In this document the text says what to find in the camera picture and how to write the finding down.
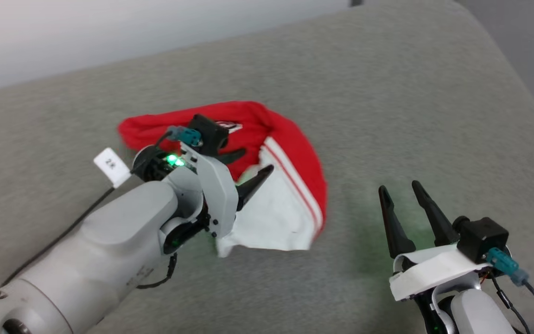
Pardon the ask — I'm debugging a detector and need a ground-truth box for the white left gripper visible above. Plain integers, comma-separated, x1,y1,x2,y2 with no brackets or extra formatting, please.
177,142,275,240

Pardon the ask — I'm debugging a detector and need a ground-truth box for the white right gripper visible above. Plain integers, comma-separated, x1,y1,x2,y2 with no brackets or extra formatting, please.
378,180,490,302

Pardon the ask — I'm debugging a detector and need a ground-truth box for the red and white shirt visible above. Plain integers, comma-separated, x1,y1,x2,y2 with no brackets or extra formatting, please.
117,100,328,258

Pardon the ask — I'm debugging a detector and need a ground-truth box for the grey fabric sofa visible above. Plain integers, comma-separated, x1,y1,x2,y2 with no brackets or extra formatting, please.
0,0,534,334

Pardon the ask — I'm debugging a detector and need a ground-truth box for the left cable with teal plug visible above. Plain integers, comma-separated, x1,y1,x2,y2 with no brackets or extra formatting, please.
2,126,202,286

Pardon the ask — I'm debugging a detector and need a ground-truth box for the cable with teal plug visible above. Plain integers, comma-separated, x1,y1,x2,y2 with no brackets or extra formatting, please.
2,126,202,286
486,248,534,326

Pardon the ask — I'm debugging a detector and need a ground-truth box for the right cable with teal plug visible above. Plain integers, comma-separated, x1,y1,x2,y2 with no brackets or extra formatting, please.
486,248,534,326

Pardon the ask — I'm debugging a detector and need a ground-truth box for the thin black arm cable loop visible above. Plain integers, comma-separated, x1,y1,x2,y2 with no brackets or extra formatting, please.
136,253,178,289

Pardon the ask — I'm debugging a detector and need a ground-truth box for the white paper cable tag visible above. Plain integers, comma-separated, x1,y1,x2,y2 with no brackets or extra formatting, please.
94,148,131,189

